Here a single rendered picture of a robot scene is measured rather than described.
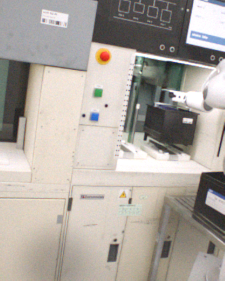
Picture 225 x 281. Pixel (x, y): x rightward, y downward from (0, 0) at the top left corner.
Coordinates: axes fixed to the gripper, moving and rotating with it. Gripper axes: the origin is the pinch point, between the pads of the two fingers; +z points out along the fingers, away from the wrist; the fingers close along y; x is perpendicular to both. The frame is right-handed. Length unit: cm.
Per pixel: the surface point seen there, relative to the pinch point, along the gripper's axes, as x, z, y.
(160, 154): -31.4, -10.5, -8.4
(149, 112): -12.1, 5.5, -10.6
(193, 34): 29.8, -30.9, -15.2
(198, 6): 42, -31, -16
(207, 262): -46, -87, -29
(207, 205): -41, -55, -8
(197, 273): -46, -91, -36
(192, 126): -14.6, -10.5, 8.3
